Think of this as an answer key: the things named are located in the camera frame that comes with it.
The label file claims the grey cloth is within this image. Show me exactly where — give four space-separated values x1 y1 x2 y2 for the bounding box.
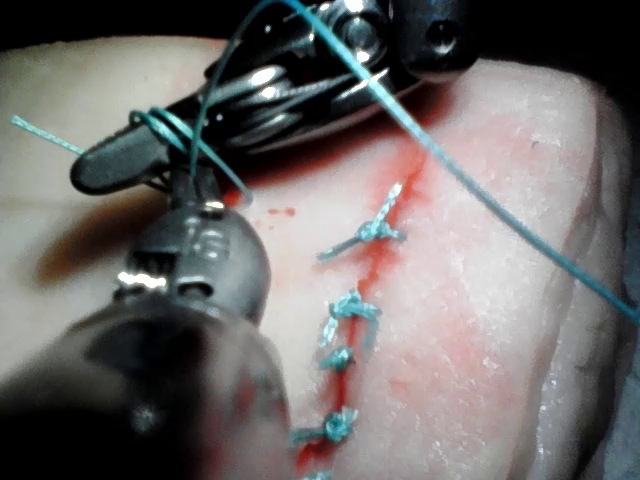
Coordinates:
607 239 640 480

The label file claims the left arm needle driver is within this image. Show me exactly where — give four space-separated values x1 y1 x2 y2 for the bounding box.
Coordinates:
113 198 272 324

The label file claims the left arm needle driver jaw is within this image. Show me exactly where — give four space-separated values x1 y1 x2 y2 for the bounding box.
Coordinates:
168 163 225 206

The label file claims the right arm needle driver jaw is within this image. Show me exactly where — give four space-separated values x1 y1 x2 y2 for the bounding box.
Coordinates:
69 97 222 196

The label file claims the right arm needle driver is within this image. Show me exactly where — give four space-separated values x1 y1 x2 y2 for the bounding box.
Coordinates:
199 0 429 154

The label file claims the blue thread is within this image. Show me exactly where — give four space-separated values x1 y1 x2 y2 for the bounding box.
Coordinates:
9 0 640 325

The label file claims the blue stitching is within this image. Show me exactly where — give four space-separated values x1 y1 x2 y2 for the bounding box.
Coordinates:
288 182 409 480

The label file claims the tissue pad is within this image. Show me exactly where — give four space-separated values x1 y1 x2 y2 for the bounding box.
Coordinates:
0 37 634 480

